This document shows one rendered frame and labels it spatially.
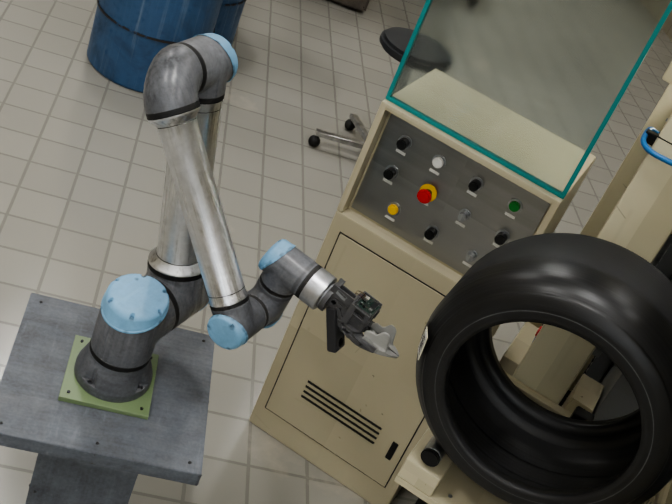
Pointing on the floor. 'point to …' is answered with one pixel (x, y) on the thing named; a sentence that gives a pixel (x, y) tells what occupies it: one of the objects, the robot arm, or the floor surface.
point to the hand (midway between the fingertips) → (392, 355)
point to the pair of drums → (152, 32)
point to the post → (654, 215)
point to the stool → (397, 39)
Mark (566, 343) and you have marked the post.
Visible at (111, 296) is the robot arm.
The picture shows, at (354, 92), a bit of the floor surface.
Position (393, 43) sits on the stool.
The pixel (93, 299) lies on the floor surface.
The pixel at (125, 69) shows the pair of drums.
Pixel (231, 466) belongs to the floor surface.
